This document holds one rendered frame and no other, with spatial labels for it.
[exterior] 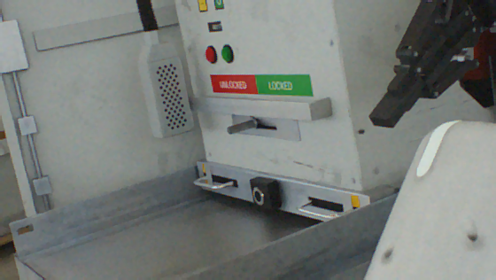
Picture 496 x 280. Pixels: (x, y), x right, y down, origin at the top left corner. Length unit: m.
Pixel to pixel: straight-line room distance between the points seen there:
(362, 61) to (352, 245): 0.27
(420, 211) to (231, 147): 0.91
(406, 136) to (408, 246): 0.65
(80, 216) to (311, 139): 0.50
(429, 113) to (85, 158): 0.78
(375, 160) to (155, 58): 0.49
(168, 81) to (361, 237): 0.52
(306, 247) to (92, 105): 0.74
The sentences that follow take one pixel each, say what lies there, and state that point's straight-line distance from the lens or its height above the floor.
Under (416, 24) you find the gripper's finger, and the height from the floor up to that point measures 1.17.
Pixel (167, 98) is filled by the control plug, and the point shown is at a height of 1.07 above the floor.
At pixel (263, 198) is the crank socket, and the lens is 1.32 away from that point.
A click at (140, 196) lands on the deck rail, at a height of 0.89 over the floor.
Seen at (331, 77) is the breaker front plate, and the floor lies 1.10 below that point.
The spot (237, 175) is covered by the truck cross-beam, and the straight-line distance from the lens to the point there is 1.43.
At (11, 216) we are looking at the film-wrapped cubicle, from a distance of 4.77.
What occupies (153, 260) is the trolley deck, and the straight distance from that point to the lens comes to 1.27.
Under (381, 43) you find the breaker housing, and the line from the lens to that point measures 1.16.
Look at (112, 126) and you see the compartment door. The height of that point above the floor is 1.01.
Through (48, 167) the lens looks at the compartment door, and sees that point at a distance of 1.67.
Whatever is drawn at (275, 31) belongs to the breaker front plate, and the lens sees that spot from 1.23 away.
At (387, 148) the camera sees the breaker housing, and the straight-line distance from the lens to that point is 1.17.
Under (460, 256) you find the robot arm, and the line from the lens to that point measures 0.54.
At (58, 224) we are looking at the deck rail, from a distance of 1.48.
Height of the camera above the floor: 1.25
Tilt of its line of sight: 11 degrees down
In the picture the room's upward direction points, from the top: 11 degrees counter-clockwise
